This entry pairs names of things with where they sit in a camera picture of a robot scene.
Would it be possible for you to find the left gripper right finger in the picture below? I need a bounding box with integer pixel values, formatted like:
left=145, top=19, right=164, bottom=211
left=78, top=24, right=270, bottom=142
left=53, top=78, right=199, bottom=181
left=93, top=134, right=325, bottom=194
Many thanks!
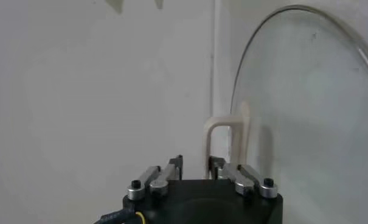
left=207, top=155, right=279, bottom=199

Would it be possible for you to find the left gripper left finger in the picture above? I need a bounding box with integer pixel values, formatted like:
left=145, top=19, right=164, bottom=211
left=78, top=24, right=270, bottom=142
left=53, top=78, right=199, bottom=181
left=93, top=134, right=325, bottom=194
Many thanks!
left=126, top=154, right=184, bottom=201

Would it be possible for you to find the glass lid with white handle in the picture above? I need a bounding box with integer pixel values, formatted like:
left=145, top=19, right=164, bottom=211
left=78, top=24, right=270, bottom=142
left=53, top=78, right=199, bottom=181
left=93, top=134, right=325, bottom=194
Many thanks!
left=203, top=4, right=368, bottom=224

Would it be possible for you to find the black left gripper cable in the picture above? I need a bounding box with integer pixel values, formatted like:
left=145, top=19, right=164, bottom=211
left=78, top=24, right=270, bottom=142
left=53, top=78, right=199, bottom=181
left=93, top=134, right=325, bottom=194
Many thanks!
left=94, top=208, right=147, bottom=224

